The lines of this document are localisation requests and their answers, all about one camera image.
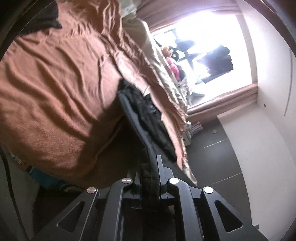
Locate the black garment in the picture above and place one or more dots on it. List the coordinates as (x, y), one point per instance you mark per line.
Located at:
(145, 120)

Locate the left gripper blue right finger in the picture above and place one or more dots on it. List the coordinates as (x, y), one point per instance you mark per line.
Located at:
(165, 176)

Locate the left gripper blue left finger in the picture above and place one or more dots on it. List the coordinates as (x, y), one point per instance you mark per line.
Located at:
(133, 191)

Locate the brown fuzzy blanket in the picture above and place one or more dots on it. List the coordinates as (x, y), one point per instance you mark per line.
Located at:
(59, 104)

